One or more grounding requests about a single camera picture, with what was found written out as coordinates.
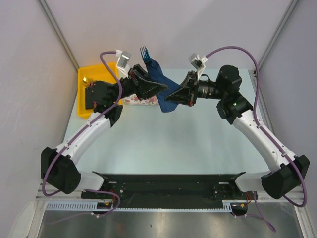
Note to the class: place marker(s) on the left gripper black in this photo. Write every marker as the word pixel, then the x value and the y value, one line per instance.
pixel 143 89

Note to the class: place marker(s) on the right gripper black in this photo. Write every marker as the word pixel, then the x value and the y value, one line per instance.
pixel 187 92

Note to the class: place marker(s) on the blue metal fork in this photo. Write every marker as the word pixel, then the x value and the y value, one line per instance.
pixel 145 55

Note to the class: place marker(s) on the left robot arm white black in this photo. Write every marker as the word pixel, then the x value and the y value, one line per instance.
pixel 58 165

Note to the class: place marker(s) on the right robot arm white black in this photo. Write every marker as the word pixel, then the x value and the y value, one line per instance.
pixel 286 169

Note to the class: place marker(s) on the black rolled napkin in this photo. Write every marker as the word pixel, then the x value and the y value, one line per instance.
pixel 89 103

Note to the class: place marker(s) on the floral pattern tray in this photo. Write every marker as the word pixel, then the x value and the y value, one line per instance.
pixel 134 100

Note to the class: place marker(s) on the yellow plastic bin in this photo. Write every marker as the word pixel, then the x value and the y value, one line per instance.
pixel 97 73

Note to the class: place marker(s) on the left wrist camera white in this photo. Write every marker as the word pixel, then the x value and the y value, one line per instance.
pixel 122 65

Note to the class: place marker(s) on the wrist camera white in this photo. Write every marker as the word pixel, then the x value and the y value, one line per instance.
pixel 199 63
pixel 122 65

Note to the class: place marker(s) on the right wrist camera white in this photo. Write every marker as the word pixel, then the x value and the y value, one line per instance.
pixel 199 63

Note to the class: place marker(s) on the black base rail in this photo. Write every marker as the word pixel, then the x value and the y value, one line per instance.
pixel 165 191

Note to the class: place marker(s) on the aluminium frame rail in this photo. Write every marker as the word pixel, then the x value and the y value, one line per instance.
pixel 297 196

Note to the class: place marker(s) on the white slotted cable duct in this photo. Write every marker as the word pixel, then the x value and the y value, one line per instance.
pixel 100 207

